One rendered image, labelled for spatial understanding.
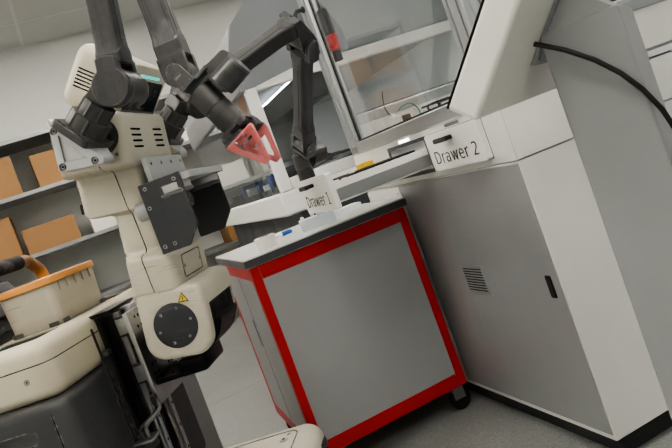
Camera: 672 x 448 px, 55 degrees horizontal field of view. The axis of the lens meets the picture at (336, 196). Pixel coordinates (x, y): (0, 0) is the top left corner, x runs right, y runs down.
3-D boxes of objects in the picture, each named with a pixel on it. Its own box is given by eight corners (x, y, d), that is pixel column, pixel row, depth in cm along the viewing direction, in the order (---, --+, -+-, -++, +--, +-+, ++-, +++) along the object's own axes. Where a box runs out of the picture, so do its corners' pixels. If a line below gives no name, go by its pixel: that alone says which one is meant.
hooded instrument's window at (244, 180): (279, 193, 278) (242, 93, 276) (219, 212, 447) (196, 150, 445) (495, 113, 315) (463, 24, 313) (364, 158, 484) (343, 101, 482)
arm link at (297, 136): (283, 30, 193) (306, 45, 187) (298, 24, 196) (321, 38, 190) (287, 145, 222) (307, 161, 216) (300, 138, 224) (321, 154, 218)
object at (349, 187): (339, 203, 186) (332, 183, 186) (314, 207, 211) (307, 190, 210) (454, 158, 199) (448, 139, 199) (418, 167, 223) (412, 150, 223)
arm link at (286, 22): (289, -1, 188) (311, 11, 182) (300, 36, 198) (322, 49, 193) (164, 87, 175) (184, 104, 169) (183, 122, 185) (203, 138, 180)
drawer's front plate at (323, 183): (337, 209, 184) (324, 173, 184) (309, 214, 212) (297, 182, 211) (342, 207, 185) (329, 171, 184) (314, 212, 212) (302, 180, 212)
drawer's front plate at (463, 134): (488, 160, 165) (474, 119, 164) (435, 171, 192) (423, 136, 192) (494, 157, 165) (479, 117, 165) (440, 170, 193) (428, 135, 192)
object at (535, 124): (516, 160, 157) (496, 103, 156) (365, 191, 253) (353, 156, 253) (780, 53, 187) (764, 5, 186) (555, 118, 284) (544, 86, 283)
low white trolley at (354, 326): (328, 488, 203) (243, 261, 199) (281, 433, 262) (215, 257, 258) (480, 406, 221) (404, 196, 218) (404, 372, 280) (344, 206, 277)
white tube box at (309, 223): (303, 232, 222) (299, 222, 222) (301, 231, 230) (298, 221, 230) (336, 220, 223) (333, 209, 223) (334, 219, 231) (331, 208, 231)
